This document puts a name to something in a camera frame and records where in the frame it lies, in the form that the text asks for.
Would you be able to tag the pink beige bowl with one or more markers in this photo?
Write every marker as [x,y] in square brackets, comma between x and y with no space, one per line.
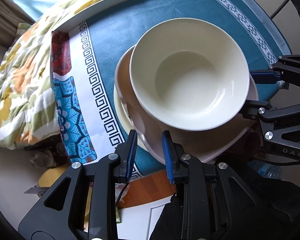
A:
[205,145]

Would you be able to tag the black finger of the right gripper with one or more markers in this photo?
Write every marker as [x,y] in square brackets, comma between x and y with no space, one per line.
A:
[253,109]

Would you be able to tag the brown curtain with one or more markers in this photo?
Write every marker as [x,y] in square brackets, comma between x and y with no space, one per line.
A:
[10,16]

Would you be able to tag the teal patterned table cloth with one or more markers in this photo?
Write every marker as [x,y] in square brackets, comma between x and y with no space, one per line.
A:
[84,60]

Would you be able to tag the white tray table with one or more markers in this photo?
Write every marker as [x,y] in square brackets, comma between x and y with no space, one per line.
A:
[102,5]

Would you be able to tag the yellow box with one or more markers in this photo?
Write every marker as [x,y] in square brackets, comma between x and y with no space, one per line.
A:
[49,177]

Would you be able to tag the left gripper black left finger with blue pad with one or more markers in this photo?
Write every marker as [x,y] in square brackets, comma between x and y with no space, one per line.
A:
[81,203]

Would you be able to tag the white ceramic bowl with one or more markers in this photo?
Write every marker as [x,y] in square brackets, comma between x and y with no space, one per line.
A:
[189,74]

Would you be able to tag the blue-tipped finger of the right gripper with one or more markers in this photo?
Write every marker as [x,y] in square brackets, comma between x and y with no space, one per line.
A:
[270,76]

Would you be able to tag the yellow rimmed plate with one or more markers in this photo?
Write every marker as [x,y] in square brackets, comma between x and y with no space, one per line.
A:
[121,113]

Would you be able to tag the floral striped quilt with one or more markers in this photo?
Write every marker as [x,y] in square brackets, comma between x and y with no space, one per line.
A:
[27,104]

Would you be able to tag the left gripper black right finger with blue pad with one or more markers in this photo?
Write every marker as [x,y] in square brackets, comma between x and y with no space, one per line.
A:
[212,197]

